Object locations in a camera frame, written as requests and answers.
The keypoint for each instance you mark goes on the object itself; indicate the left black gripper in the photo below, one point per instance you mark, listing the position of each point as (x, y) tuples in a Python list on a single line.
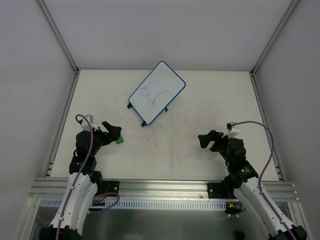
[(104, 135)]

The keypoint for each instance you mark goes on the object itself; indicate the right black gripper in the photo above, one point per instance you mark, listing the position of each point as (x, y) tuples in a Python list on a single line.
[(217, 141)]

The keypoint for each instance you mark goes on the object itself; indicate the green bone-shaped eraser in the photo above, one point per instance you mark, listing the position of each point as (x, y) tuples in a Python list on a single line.
[(119, 140)]

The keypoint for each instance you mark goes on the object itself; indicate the blue-framed whiteboard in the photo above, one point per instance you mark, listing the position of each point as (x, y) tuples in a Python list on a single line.
[(161, 86)]

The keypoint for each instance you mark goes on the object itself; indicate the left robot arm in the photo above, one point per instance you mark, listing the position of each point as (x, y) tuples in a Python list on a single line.
[(84, 182)]

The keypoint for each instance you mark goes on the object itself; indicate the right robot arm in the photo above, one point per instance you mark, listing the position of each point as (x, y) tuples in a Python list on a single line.
[(243, 183)]

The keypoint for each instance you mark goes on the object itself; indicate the whiteboard black stand feet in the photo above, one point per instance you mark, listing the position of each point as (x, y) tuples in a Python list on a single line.
[(144, 123)]

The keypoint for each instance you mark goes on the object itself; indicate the black knob bottom edge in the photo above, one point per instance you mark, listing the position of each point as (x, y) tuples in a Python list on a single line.
[(239, 235)]

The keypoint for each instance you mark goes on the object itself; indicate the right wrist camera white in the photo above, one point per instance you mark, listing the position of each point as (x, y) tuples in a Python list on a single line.
[(232, 130)]

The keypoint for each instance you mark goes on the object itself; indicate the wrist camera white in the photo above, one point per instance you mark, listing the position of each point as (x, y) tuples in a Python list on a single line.
[(86, 122), (232, 130)]

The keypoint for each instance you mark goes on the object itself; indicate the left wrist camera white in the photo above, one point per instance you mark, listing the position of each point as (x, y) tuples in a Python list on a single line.
[(86, 122)]

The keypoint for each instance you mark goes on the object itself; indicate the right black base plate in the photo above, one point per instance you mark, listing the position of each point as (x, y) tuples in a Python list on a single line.
[(220, 191)]

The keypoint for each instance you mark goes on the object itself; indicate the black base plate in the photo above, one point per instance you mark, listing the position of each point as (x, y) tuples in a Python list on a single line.
[(220, 191), (111, 188)]

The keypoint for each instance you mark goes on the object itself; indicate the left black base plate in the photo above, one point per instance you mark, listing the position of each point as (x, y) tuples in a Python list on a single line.
[(111, 188)]

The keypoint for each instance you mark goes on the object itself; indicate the white slotted cable duct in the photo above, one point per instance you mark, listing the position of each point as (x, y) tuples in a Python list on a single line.
[(135, 204)]

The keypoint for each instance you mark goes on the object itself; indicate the right aluminium frame post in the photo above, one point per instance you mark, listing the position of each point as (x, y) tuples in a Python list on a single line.
[(281, 24)]

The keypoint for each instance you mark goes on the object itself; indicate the aluminium frame post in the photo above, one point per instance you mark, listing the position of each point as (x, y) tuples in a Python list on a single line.
[(281, 24), (57, 34)]

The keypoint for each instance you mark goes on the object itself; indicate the aluminium front rail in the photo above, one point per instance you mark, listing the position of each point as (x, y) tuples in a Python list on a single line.
[(177, 190)]

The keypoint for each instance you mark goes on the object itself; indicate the left aluminium frame post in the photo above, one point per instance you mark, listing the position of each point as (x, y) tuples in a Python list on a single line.
[(57, 34)]

